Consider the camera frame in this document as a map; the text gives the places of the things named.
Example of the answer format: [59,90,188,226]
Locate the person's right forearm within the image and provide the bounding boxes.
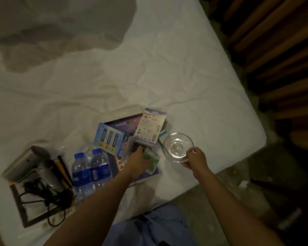
[195,172,285,246]

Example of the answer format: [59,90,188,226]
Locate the brown curtain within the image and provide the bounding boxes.
[208,0,308,153]

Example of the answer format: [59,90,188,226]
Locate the small green white packet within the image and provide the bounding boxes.
[143,148,161,175]

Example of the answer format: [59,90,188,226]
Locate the black pen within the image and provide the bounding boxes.
[56,154,74,187]

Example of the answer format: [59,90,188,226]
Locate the clear glass ashtray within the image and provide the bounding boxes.
[163,132,195,163]

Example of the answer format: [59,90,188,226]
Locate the person's left forearm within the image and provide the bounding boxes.
[43,174,137,246]

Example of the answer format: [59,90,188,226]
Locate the person's right hand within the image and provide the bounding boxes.
[182,147,211,181]

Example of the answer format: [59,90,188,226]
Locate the rumpled white duvet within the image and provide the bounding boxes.
[0,0,138,74]

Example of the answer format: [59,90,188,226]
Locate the white bed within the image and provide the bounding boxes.
[0,0,268,246]

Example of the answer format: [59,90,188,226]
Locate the clear water bottle blue label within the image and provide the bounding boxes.
[90,148,113,187]
[71,152,97,201]

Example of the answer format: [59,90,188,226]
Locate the purple desk calendar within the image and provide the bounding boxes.
[104,113,162,187]

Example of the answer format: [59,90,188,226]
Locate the person's blue trousers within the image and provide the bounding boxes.
[104,204,197,246]

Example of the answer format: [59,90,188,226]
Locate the person's left hand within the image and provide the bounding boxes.
[122,147,154,181]

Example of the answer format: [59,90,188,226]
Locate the silver hair dryer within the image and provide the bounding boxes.
[2,145,76,227]

